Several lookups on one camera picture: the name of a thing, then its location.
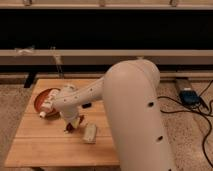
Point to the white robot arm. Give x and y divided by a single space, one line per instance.
128 93

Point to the white bottle on plate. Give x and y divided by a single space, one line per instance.
47 105

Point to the wooden table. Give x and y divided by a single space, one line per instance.
43 142

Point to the white sponge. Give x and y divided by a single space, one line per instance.
90 132

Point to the black rectangular block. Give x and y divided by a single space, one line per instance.
88 105

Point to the blue power adapter box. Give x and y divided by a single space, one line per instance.
189 97

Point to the wooden shelf rail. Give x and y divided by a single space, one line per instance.
48 57

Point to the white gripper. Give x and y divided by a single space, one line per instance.
72 117

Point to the dark red pepper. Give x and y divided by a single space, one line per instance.
71 126

